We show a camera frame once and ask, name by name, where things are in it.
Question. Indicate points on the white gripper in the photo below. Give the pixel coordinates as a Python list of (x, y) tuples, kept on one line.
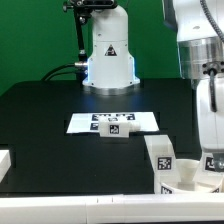
[(211, 124)]

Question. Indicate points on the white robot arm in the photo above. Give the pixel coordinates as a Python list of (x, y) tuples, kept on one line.
[(199, 25)]

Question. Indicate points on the white paper with tags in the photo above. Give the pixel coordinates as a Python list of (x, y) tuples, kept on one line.
[(88, 122)]

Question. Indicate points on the white front rail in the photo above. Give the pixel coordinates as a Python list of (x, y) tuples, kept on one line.
[(120, 209)]

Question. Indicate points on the black camera stand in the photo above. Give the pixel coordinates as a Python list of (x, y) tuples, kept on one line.
[(82, 10)]

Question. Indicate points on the white obstacle wall left piece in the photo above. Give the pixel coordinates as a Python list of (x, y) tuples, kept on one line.
[(5, 163)]

